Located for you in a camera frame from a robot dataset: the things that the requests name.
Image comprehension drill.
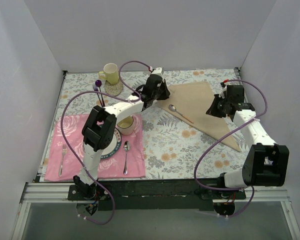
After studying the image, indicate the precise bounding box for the beige cloth napkin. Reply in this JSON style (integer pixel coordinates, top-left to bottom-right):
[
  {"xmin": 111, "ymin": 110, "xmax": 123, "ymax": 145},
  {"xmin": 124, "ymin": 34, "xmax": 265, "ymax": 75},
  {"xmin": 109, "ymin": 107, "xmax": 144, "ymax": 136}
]
[{"xmin": 157, "ymin": 81, "xmax": 230, "ymax": 140}]

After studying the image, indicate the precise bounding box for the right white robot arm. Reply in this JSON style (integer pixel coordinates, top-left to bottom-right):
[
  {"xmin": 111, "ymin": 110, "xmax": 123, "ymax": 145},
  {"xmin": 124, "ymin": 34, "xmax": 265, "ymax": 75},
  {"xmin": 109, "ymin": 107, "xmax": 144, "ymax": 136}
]
[{"xmin": 206, "ymin": 83, "xmax": 290, "ymax": 199}]

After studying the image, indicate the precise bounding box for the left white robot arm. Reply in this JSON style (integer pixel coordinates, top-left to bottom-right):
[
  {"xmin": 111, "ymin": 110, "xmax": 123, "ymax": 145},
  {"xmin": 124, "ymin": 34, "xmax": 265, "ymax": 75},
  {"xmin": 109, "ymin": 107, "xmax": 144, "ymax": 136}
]
[{"xmin": 73, "ymin": 67, "xmax": 170, "ymax": 200}]

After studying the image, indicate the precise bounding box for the round woven coaster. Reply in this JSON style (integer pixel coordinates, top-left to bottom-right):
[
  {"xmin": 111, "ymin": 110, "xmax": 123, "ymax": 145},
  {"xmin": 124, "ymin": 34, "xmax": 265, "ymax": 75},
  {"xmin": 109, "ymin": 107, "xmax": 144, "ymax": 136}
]
[{"xmin": 104, "ymin": 78, "xmax": 124, "ymax": 96}]

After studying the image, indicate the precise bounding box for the cream mug dark rim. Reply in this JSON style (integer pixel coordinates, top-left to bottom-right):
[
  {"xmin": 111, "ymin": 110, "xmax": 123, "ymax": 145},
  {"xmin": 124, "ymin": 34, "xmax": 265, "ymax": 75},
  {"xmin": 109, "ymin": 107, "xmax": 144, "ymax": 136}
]
[{"xmin": 116, "ymin": 115, "xmax": 135, "ymax": 136}]

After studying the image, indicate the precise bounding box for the yellow mug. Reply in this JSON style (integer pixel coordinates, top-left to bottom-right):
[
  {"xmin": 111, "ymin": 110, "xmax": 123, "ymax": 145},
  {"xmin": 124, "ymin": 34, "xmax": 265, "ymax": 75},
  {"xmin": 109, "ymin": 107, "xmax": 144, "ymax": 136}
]
[{"xmin": 98, "ymin": 63, "xmax": 119, "ymax": 85}]

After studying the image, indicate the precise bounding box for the floral tablecloth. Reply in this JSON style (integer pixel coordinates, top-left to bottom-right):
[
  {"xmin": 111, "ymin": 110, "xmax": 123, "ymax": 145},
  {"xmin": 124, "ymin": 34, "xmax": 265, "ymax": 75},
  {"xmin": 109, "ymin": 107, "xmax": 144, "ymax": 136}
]
[{"xmin": 38, "ymin": 73, "xmax": 250, "ymax": 182}]

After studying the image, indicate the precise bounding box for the purple plastic spoon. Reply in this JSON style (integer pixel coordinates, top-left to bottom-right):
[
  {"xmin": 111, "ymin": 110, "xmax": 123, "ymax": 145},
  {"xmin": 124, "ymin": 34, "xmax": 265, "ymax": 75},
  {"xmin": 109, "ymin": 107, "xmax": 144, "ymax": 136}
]
[{"xmin": 94, "ymin": 79, "xmax": 106, "ymax": 107}]

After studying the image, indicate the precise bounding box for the purple plastic fork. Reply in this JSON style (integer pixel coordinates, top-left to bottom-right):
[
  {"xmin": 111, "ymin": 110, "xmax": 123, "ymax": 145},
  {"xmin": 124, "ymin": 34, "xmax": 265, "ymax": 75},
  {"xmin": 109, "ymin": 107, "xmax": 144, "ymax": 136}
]
[{"xmin": 92, "ymin": 83, "xmax": 105, "ymax": 107}]

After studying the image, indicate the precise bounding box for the silver metal spoon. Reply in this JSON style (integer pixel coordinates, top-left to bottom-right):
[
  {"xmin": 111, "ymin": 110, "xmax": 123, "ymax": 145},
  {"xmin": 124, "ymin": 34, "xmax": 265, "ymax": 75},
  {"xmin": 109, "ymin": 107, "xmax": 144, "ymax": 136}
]
[{"xmin": 123, "ymin": 140, "xmax": 131, "ymax": 175}]

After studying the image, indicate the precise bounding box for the white plate teal rim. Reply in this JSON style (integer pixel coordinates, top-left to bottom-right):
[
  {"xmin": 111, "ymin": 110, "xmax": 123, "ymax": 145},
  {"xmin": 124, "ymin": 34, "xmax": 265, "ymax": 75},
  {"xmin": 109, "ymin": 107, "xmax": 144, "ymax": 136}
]
[{"xmin": 82, "ymin": 126, "xmax": 123, "ymax": 161}]

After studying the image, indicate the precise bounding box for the pink floral placemat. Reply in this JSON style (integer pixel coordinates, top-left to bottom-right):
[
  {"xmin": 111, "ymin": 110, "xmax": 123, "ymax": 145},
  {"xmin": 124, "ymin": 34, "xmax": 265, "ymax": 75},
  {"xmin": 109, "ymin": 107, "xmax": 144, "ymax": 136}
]
[{"xmin": 44, "ymin": 112, "xmax": 147, "ymax": 182}]

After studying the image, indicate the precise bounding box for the silver metal fork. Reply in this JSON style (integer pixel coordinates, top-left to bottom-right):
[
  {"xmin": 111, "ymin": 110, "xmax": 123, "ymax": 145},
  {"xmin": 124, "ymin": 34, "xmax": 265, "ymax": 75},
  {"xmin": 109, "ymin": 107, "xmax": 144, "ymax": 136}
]
[{"xmin": 58, "ymin": 144, "xmax": 68, "ymax": 177}]

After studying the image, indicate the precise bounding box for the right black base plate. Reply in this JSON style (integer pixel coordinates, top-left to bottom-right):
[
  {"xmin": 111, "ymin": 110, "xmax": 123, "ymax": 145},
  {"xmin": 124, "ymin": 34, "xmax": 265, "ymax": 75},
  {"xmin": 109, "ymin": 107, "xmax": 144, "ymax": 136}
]
[{"xmin": 199, "ymin": 186, "xmax": 246, "ymax": 200}]

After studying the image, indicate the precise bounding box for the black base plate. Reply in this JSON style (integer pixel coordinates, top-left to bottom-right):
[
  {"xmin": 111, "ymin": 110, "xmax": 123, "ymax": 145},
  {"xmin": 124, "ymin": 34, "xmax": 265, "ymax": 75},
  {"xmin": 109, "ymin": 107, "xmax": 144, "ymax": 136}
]
[
  {"xmin": 67, "ymin": 184, "xmax": 111, "ymax": 202},
  {"xmin": 199, "ymin": 186, "xmax": 246, "ymax": 200}
]

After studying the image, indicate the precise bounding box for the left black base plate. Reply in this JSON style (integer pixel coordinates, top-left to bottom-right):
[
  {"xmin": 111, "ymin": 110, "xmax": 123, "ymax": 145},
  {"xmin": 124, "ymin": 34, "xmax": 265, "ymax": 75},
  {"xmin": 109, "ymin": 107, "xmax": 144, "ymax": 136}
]
[{"xmin": 67, "ymin": 184, "xmax": 111, "ymax": 202}]

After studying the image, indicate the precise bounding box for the aluminium frame rail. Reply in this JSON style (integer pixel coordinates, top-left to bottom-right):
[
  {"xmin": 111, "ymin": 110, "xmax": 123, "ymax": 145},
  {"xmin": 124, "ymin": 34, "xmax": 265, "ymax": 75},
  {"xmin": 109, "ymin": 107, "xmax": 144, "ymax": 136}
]
[{"xmin": 20, "ymin": 179, "xmax": 290, "ymax": 203}]

